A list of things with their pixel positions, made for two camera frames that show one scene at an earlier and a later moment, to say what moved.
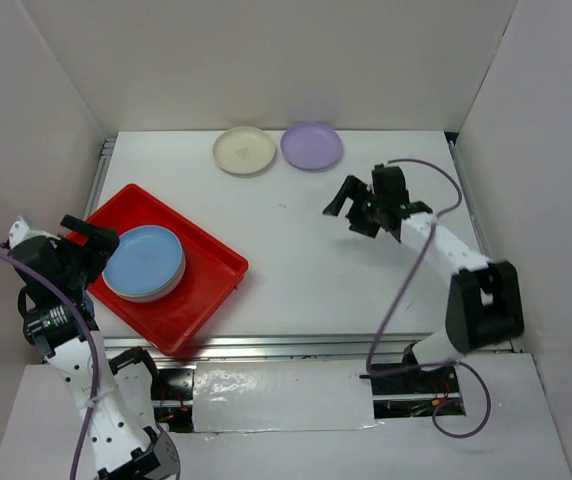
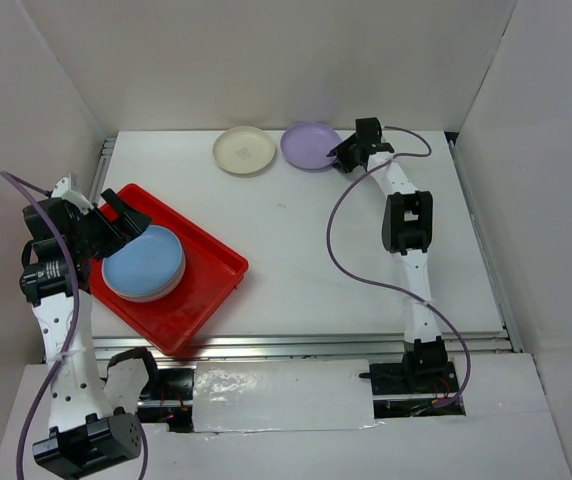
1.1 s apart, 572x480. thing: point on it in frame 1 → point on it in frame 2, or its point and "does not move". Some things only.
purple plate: x=311 y=146 does not move
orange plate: x=152 y=296 does not move
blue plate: x=148 y=260 does not move
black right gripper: x=357 y=190 → x=341 y=150
